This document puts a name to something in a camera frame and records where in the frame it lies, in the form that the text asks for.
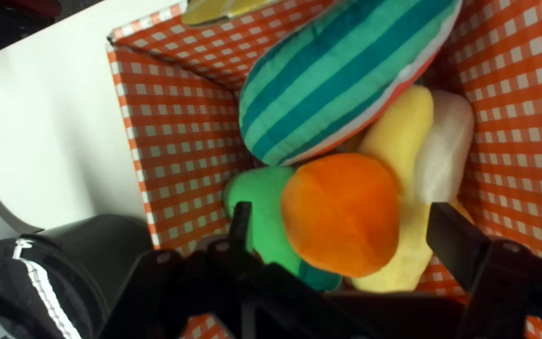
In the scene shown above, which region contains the green pear plush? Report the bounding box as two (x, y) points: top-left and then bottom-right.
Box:
(220, 164), (344, 294)

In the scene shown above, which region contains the yellow banana plush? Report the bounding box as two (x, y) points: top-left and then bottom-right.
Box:
(348, 83), (476, 296)

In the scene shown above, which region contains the orange plush fruit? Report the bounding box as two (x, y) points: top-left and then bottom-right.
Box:
(280, 151), (404, 281)

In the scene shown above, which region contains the black pot with lid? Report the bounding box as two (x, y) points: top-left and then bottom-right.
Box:
(0, 159), (154, 339)

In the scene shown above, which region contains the teal striped watermelon plush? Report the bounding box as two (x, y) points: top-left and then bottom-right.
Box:
(237, 0), (464, 170)

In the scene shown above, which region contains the red checkered cardboard box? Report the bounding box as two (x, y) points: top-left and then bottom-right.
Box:
(105, 0), (542, 339)

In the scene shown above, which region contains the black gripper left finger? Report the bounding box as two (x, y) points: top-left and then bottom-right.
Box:
(225, 200), (253, 255)

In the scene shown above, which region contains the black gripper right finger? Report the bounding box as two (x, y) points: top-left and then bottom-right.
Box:
(425, 200), (492, 294)

